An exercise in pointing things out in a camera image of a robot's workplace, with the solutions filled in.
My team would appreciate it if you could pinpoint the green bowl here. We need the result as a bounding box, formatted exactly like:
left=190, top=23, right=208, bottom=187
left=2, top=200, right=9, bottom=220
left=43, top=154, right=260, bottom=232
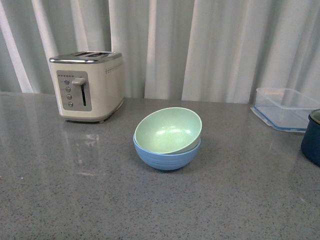
left=134, top=107, right=203, bottom=154

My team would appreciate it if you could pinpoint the blue bowl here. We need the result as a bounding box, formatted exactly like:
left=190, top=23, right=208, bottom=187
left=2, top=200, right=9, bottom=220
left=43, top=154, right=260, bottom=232
left=132, top=136, right=201, bottom=171

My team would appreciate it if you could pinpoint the cream two-slot toaster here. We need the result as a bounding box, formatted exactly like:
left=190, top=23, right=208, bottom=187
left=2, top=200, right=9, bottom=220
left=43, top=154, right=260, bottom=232
left=49, top=51, right=125, bottom=122

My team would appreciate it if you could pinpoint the white pleated curtain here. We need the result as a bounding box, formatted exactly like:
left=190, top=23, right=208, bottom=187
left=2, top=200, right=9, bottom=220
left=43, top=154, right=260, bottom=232
left=0, top=0, right=320, bottom=103

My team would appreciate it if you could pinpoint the dark blue pot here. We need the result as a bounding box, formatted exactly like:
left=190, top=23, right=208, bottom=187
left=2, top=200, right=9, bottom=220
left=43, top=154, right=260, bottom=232
left=301, top=109, right=320, bottom=167

